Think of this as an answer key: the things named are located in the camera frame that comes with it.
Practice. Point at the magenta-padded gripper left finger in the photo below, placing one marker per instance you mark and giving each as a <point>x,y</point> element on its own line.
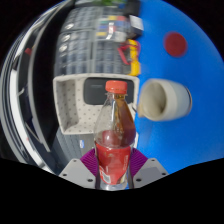
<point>76,173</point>

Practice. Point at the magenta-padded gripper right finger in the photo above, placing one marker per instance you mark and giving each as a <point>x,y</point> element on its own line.
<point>150,171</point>

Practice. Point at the clear red-capped drink bottle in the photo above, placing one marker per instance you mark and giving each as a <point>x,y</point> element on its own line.
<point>113,160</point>

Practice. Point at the dark grey flat box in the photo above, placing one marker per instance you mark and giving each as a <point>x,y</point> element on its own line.
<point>73,148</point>

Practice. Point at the white dotted tray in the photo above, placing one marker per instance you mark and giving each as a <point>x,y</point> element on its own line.
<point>71,106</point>

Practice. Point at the white ceramic mug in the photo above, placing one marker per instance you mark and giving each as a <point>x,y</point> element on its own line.
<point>173,100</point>

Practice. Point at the black zippered case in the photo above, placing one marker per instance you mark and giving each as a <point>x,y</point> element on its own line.
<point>95,91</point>

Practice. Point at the dark overhead shelf unit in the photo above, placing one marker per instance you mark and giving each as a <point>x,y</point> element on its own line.
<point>36,93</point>

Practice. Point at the yellow multimeter with red leads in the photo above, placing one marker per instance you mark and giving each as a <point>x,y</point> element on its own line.
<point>134,58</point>

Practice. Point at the grey small-parts drawer cabinet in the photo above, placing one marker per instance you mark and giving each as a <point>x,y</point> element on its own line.
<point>80,50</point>

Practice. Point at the flat round red coaster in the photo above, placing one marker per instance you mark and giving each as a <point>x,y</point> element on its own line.
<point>175,44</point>

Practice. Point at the black box with white label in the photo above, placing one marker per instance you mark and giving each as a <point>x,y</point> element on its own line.
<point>136,26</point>

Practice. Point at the clear organizer with coloured parts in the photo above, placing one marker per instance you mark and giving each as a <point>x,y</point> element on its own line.
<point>110,28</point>

